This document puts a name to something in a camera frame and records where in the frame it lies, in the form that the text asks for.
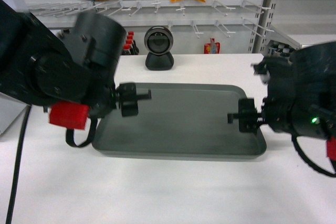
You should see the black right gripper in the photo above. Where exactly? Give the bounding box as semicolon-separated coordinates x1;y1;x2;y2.
227;98;278;134

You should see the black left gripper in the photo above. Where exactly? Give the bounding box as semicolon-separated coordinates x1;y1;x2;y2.
89;82;152;118

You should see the grey silver serving tray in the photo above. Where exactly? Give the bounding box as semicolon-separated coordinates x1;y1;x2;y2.
92;83;267;161

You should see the black dome barcode scanner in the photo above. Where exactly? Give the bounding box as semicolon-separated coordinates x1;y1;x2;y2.
144;26;174;71

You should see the red connector block left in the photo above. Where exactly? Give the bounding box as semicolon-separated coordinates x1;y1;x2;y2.
49;101;89;130

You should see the white metal shelf unit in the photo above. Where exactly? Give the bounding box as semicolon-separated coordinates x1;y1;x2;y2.
253;0;335;55

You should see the black power cable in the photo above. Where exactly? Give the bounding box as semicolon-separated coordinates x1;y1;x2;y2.
4;105;32;224

